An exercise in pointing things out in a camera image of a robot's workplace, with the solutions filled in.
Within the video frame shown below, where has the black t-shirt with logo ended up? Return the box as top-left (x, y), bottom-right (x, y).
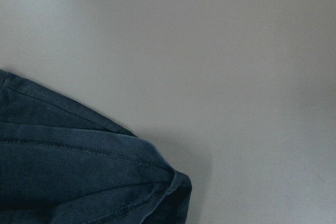
top-left (1, 71), bottom-right (192, 223)

